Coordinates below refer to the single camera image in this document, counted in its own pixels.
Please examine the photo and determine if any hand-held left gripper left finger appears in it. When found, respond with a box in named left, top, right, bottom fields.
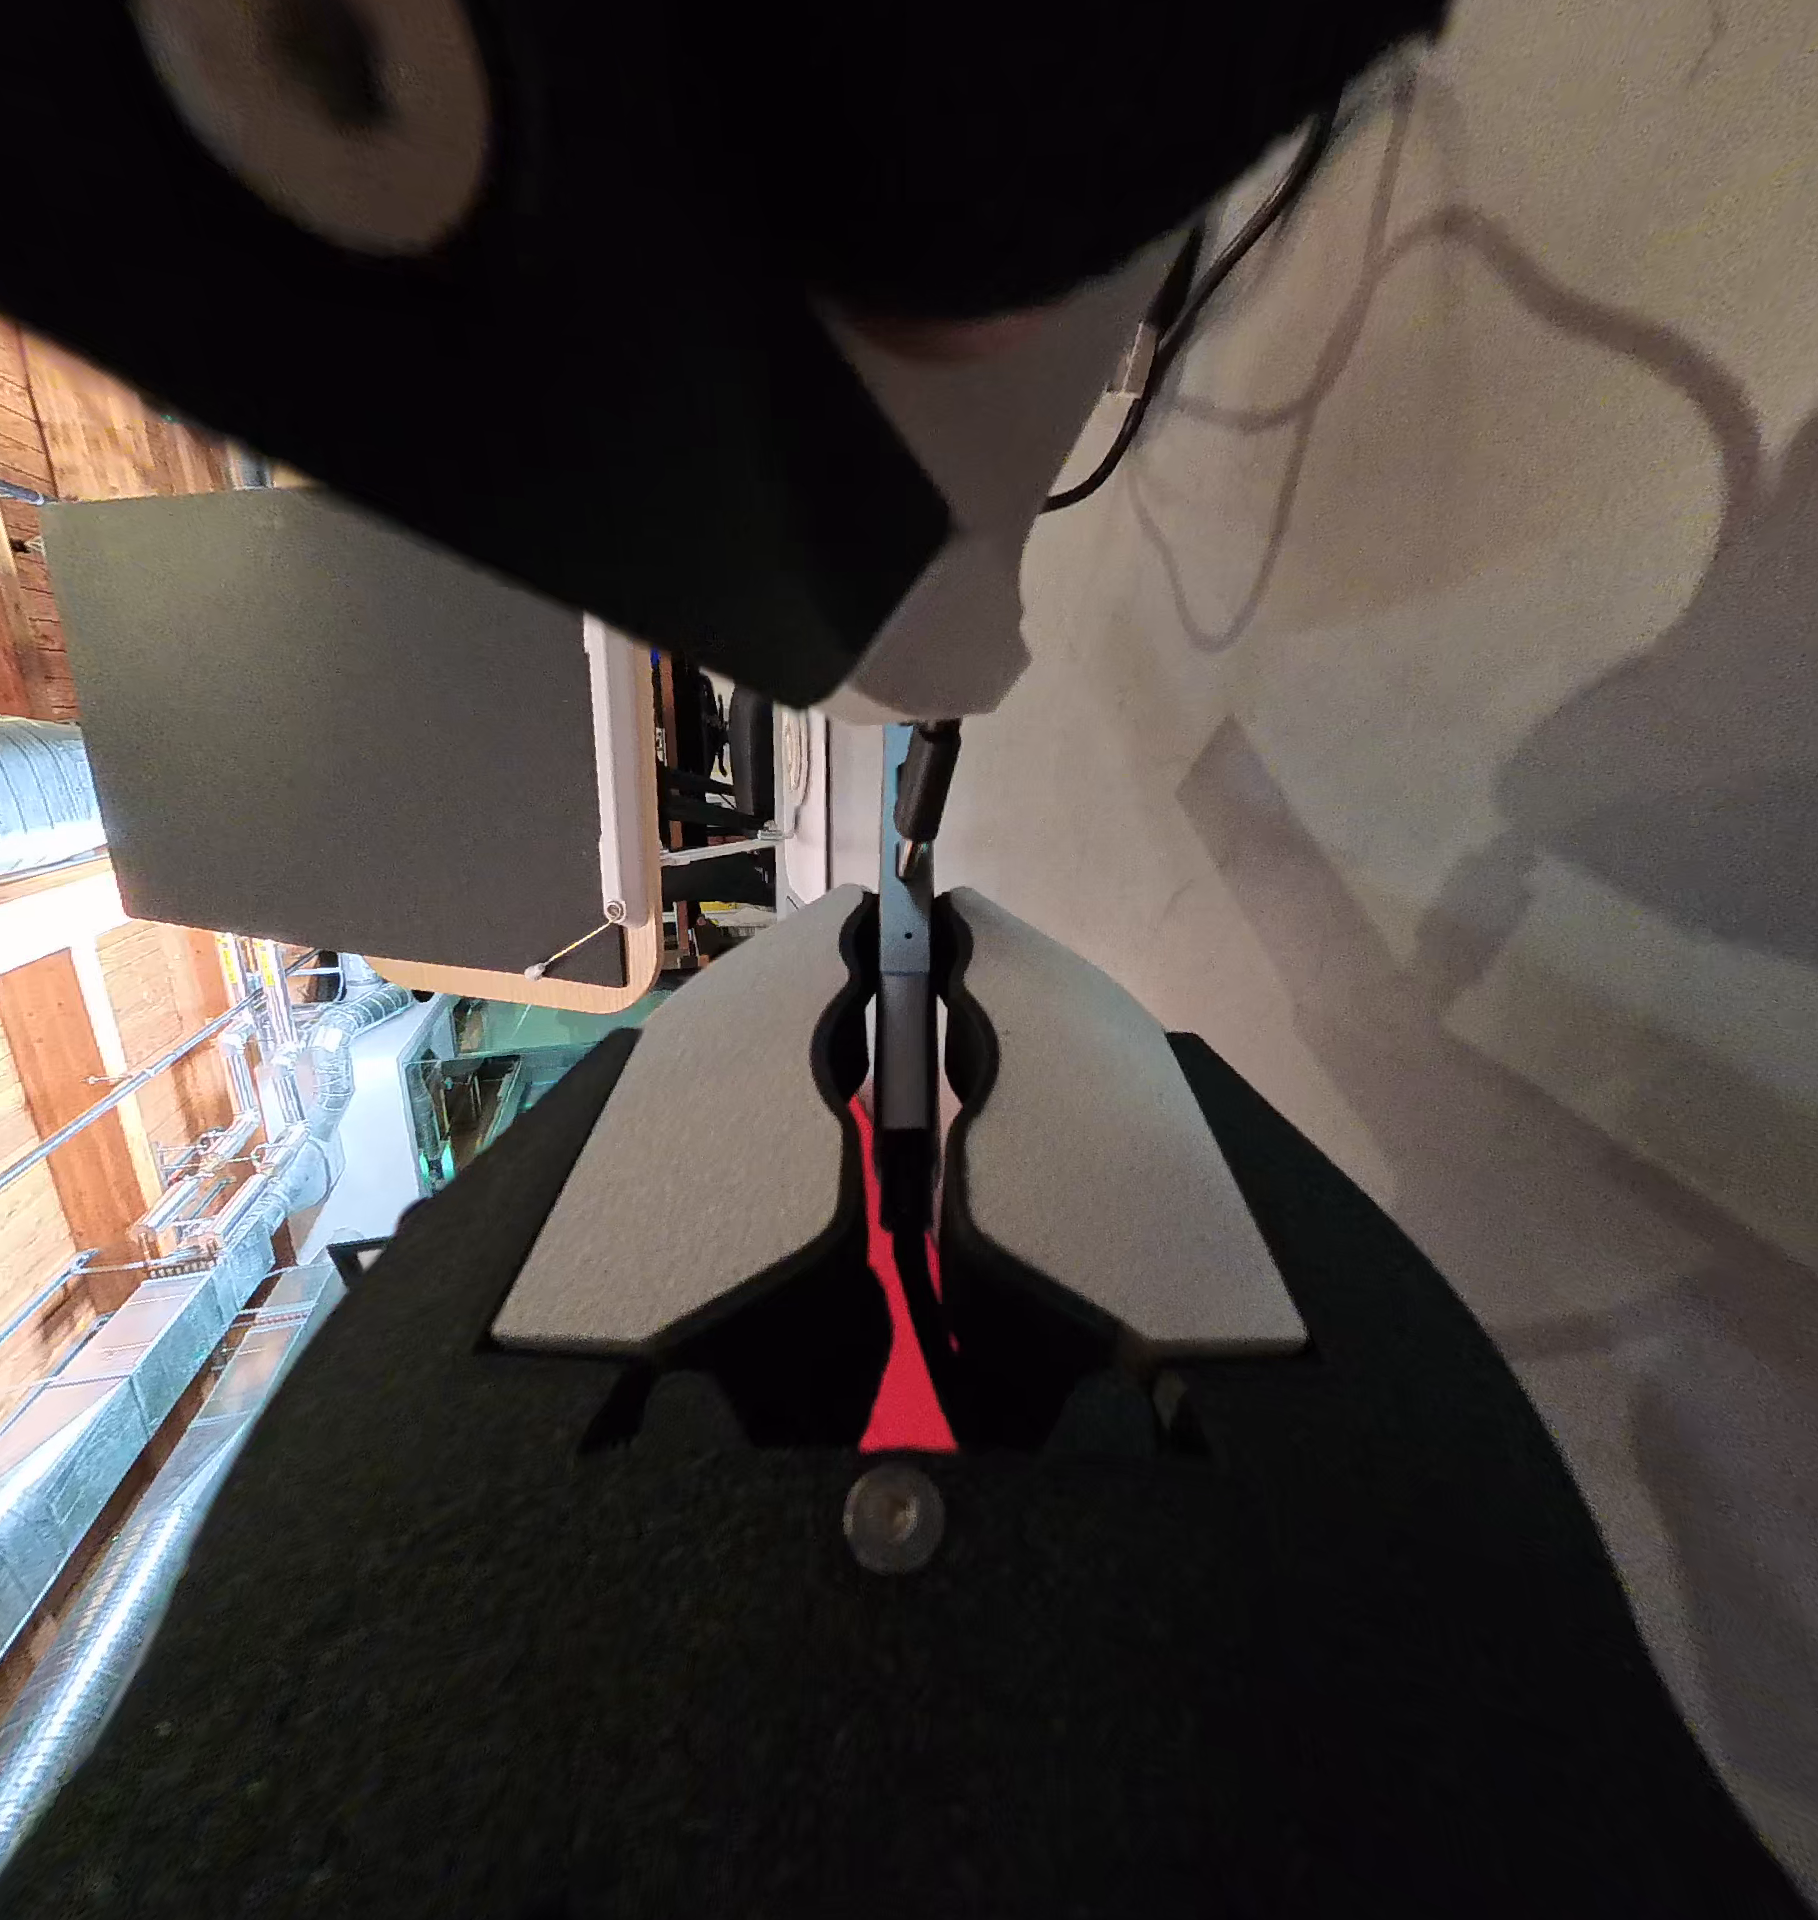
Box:
left=489, top=887, right=872, bottom=1361

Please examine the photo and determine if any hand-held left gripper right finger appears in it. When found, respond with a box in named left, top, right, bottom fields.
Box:
left=932, top=887, right=1313, bottom=1369

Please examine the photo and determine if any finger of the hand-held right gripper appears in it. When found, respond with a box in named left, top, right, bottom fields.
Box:
left=834, top=526, right=1036, bottom=719
left=822, top=230, right=1199, bottom=537

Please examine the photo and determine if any thin black hub cable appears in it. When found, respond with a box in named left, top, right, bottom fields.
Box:
left=1041, top=112, right=1336, bottom=518

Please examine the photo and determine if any grey usb hub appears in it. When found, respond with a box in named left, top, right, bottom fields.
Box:
left=872, top=723, right=942, bottom=1187

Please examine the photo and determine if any red plastic bin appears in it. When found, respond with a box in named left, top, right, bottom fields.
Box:
left=846, top=1090, right=963, bottom=1454

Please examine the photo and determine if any silver air duct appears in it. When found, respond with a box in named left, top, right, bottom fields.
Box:
left=0, top=982, right=453, bottom=1876
left=0, top=719, right=115, bottom=901

